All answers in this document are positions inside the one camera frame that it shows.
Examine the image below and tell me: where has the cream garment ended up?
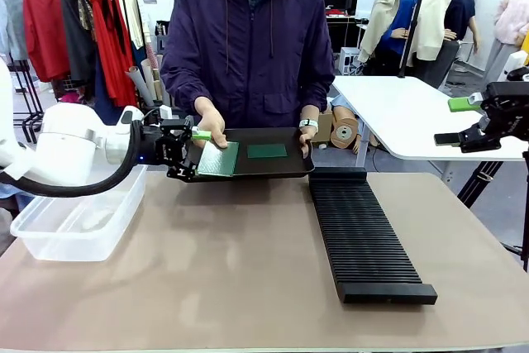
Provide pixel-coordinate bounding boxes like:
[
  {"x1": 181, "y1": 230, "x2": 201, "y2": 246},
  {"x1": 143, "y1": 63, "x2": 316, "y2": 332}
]
[{"x1": 122, "y1": 0, "x2": 152, "y2": 50}]

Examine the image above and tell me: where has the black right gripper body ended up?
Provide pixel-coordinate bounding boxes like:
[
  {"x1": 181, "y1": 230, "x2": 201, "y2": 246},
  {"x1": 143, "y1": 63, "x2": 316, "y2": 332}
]
[{"x1": 481, "y1": 82, "x2": 529, "y2": 139}]

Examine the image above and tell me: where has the mannequin with blue shirt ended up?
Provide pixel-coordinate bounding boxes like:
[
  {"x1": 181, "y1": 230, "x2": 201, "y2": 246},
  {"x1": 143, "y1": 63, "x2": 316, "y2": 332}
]
[{"x1": 357, "y1": 0, "x2": 423, "y2": 69}]

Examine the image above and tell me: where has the person's right forearm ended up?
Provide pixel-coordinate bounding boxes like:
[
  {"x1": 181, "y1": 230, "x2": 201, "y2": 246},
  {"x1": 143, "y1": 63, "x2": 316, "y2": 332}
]
[{"x1": 160, "y1": 55, "x2": 218, "y2": 111}]

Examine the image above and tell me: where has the black plastic tray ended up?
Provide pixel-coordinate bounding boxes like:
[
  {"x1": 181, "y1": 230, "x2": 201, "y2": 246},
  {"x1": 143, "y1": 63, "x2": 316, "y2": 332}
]
[{"x1": 188, "y1": 126, "x2": 316, "y2": 179}]

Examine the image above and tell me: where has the white paper roll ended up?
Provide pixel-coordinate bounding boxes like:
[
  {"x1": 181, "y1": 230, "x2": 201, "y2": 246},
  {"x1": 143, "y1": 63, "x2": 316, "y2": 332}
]
[{"x1": 125, "y1": 64, "x2": 155, "y2": 108}]

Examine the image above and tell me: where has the red dress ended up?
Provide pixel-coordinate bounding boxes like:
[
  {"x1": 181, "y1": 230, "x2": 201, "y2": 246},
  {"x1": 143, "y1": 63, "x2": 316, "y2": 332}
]
[{"x1": 88, "y1": 0, "x2": 140, "y2": 108}]

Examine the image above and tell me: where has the person's left hand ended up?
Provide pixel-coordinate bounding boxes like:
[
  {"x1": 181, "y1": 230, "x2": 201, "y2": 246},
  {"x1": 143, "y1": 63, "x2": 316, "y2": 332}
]
[{"x1": 298, "y1": 126, "x2": 318, "y2": 160}]

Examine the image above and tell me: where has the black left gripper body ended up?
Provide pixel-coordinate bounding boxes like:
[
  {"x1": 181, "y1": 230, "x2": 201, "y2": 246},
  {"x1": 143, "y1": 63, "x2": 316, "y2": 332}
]
[{"x1": 155, "y1": 117, "x2": 195, "y2": 167}]

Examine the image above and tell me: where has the light grey shirt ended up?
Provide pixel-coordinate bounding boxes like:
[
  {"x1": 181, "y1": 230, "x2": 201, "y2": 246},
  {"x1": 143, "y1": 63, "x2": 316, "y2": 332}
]
[{"x1": 0, "y1": 0, "x2": 31, "y2": 63}]

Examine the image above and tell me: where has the plain green PCB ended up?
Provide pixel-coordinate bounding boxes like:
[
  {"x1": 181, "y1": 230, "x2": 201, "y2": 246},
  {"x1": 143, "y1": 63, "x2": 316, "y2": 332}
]
[{"x1": 246, "y1": 143, "x2": 289, "y2": 160}]

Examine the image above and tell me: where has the black tripod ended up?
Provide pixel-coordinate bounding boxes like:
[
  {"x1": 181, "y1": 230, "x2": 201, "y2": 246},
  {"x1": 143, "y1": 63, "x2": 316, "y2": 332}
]
[{"x1": 456, "y1": 149, "x2": 529, "y2": 272}]

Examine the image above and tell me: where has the person's right hand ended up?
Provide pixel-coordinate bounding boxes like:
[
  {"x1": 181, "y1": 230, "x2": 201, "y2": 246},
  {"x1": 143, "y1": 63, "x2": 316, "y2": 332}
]
[{"x1": 193, "y1": 97, "x2": 229, "y2": 150}]

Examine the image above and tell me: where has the mannequin with navy tee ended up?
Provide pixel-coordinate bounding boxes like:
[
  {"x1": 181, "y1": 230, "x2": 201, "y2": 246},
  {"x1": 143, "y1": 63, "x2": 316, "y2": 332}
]
[{"x1": 412, "y1": 0, "x2": 483, "y2": 89}]

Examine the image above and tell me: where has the white shelf unit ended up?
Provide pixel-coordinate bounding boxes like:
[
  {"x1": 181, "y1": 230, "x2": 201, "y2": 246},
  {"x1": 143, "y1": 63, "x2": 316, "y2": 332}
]
[{"x1": 336, "y1": 46, "x2": 361, "y2": 78}]

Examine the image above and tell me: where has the mannequin with pink sweater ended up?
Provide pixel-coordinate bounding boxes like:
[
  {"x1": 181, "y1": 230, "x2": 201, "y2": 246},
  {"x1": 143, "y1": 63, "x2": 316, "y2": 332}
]
[{"x1": 489, "y1": 0, "x2": 529, "y2": 83}]

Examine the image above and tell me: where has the black slotted PCB rack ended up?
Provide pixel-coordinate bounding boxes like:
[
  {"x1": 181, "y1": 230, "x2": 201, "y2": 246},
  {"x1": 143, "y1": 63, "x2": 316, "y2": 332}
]
[{"x1": 307, "y1": 166, "x2": 439, "y2": 305}]

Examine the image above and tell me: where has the brown cardboard tube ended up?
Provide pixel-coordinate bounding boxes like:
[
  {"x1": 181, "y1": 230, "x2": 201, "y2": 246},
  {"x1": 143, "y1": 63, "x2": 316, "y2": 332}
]
[{"x1": 140, "y1": 57, "x2": 163, "y2": 102}]

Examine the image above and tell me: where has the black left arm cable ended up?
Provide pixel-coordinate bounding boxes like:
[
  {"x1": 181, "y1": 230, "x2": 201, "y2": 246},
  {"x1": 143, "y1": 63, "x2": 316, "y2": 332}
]
[{"x1": 0, "y1": 119, "x2": 144, "y2": 199}]

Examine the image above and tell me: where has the red shirt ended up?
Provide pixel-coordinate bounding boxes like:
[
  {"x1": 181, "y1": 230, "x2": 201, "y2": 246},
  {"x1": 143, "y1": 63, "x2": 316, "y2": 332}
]
[{"x1": 21, "y1": 0, "x2": 72, "y2": 83}]

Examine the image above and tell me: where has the black pole stand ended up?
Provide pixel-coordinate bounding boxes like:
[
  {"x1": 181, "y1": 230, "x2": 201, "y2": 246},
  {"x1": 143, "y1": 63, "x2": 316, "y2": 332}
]
[{"x1": 397, "y1": 0, "x2": 429, "y2": 79}]

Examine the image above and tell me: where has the black jacket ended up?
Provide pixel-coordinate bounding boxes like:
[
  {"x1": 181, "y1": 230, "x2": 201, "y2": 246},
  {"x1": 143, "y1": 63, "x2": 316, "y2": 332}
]
[{"x1": 60, "y1": 0, "x2": 98, "y2": 90}]

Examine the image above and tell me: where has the brown mannequin torso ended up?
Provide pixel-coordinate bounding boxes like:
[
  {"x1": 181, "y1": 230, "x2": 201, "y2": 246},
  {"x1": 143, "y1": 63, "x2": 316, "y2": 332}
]
[{"x1": 328, "y1": 94, "x2": 365, "y2": 154}]

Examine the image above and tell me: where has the clear plastic box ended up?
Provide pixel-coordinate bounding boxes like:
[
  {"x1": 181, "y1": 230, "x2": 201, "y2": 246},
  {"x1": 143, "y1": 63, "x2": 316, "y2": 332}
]
[{"x1": 9, "y1": 164, "x2": 149, "y2": 263}]

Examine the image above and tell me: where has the silver-backed green PCB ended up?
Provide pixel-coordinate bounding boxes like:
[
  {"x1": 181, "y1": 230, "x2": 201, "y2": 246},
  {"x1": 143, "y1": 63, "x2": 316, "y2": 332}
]
[{"x1": 197, "y1": 141, "x2": 241, "y2": 177}]

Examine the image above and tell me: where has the person's left forearm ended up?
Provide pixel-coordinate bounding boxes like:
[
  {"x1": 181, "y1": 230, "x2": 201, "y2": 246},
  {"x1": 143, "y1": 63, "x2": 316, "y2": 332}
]
[{"x1": 296, "y1": 63, "x2": 336, "y2": 122}]

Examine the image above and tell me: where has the person in purple jacket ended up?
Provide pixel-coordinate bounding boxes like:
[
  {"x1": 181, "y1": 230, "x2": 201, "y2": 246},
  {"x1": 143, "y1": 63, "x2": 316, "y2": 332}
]
[{"x1": 160, "y1": 0, "x2": 336, "y2": 131}]

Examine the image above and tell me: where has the white table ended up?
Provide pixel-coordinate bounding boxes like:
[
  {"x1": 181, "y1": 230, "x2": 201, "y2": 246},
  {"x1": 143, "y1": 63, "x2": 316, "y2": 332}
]
[{"x1": 331, "y1": 74, "x2": 529, "y2": 162}]

